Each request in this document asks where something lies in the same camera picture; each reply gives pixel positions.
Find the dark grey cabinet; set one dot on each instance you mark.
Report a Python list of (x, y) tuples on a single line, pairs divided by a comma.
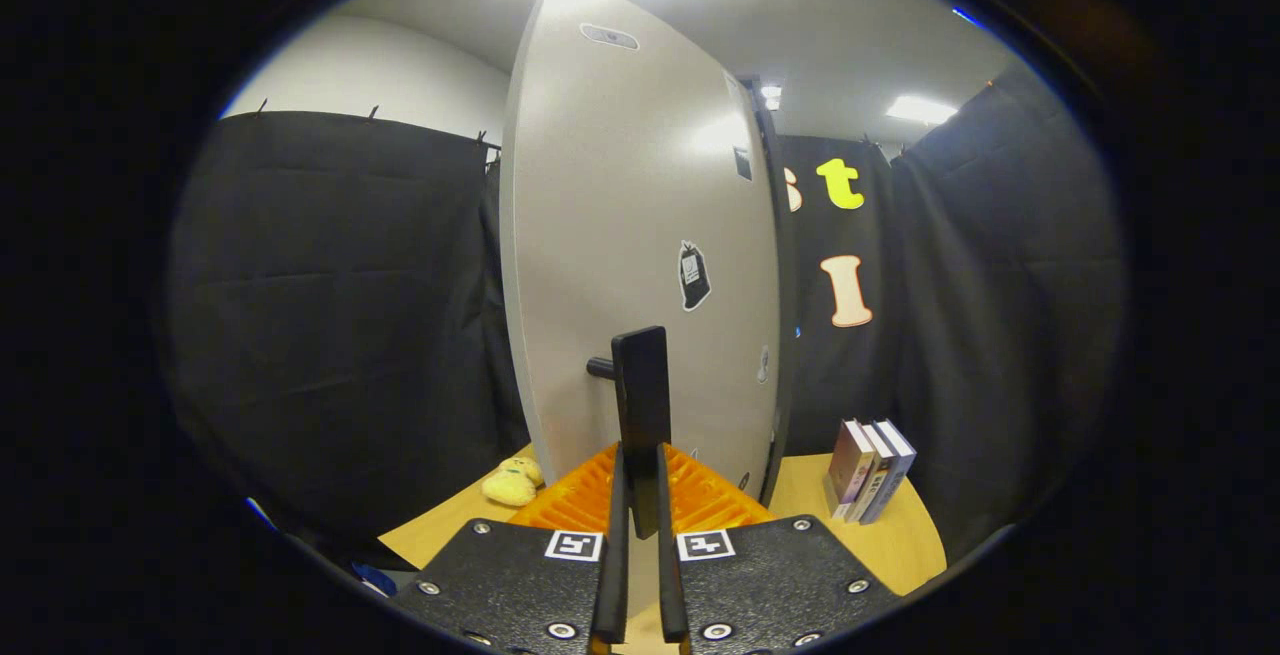
[(785, 335)]

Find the blue spine book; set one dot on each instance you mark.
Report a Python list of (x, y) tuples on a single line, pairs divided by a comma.
[(893, 470)]

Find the grey cabinet door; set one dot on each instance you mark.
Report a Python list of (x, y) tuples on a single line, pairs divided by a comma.
[(600, 185)]

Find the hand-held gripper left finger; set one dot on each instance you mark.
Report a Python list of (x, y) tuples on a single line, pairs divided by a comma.
[(612, 575)]

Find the purple cover book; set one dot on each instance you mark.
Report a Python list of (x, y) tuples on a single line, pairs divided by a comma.
[(850, 465)]

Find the blue strip on table edge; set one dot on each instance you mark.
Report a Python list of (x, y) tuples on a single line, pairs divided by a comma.
[(375, 578)]

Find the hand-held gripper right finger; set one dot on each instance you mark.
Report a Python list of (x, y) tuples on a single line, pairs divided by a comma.
[(670, 575)]

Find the rectangular ceiling light panel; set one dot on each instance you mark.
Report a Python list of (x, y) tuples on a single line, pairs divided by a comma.
[(920, 110), (770, 93)]

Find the white spine book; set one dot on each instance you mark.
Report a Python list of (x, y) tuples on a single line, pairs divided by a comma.
[(876, 475)]

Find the yellow plush toy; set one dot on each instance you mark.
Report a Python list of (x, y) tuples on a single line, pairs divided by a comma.
[(512, 485)]

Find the black backdrop cloth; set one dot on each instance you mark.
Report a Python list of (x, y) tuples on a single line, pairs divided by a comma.
[(330, 285)]

